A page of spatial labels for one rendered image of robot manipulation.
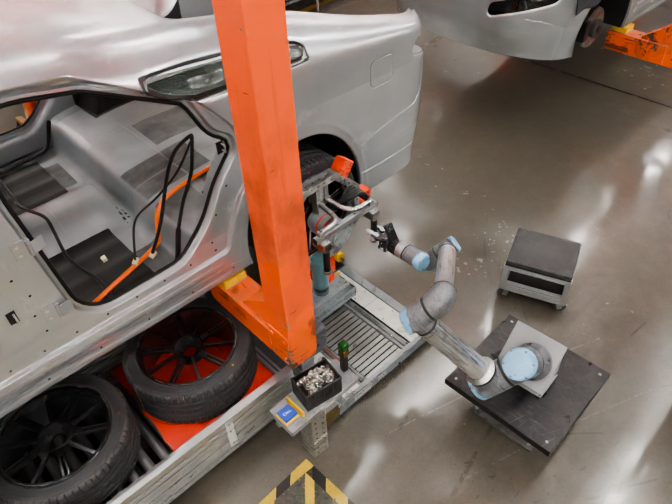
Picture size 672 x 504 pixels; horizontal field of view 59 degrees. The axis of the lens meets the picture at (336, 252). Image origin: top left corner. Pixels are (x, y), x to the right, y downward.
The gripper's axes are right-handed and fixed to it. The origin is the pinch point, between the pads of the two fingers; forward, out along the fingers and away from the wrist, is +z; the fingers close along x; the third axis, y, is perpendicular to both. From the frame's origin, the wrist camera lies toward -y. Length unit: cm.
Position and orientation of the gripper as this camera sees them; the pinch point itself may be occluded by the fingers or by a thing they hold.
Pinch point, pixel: (370, 227)
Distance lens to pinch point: 316.8
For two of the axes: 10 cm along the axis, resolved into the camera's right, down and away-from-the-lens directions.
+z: -6.9, -4.7, 5.5
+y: 0.4, 7.3, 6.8
